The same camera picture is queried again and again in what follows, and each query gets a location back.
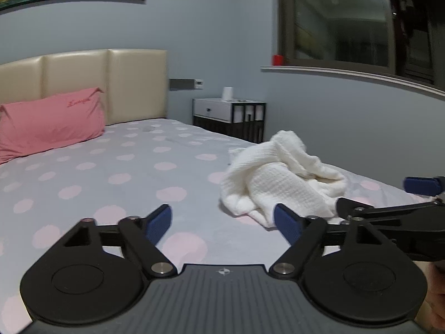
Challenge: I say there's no white muslin garment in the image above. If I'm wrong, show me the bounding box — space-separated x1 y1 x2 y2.
220 131 348 229

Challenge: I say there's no person right hand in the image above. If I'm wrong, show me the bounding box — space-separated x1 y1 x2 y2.
426 262 445 332

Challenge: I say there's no polka dot bed sheet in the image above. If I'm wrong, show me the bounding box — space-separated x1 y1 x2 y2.
0 117 435 334

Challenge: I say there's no white black right nightstand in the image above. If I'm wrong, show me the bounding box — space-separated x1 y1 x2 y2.
192 98 266 143

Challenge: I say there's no window sill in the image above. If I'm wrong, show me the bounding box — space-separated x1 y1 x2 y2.
260 66 444 100

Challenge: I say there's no pink pillow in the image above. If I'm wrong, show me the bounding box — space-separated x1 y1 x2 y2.
1 87 106 164

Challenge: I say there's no red cup on sill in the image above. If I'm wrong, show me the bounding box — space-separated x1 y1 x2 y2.
272 54 285 67

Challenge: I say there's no white cup on nightstand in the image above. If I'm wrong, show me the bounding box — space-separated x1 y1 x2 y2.
221 87 234 101

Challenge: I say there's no dark framed window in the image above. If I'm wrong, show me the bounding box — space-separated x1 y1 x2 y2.
278 0 444 89

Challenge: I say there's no beige padded headboard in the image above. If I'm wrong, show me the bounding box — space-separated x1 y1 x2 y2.
1 49 168 125

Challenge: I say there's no wall switch panel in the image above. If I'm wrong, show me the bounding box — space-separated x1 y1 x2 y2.
169 78 204 90

